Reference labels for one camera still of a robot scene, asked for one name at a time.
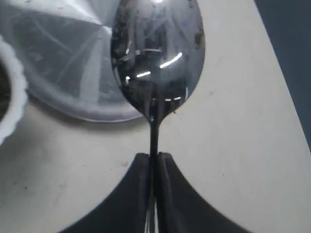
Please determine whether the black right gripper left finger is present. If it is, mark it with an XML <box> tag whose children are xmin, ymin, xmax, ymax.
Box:
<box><xmin>62</xmin><ymin>153</ymin><xmax>150</xmax><ymax>233</ymax></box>

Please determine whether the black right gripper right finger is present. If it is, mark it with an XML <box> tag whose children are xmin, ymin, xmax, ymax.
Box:
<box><xmin>155</xmin><ymin>152</ymin><xmax>248</xmax><ymax>233</ymax></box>

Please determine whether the steel spoon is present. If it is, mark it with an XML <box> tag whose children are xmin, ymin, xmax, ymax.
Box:
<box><xmin>110</xmin><ymin>0</ymin><xmax>206</xmax><ymax>233</ymax></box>

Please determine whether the white scalloped plastic pot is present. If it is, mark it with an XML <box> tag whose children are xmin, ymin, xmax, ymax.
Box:
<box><xmin>0</xmin><ymin>36</ymin><xmax>28</xmax><ymax>144</ymax></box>

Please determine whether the dark potting soil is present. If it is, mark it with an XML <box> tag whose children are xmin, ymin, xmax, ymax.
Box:
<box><xmin>0</xmin><ymin>63</ymin><xmax>11</xmax><ymax>120</ymax></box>

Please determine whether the round steel plate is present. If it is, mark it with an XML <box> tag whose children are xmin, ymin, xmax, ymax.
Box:
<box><xmin>0</xmin><ymin>0</ymin><xmax>141</xmax><ymax>123</ymax></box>

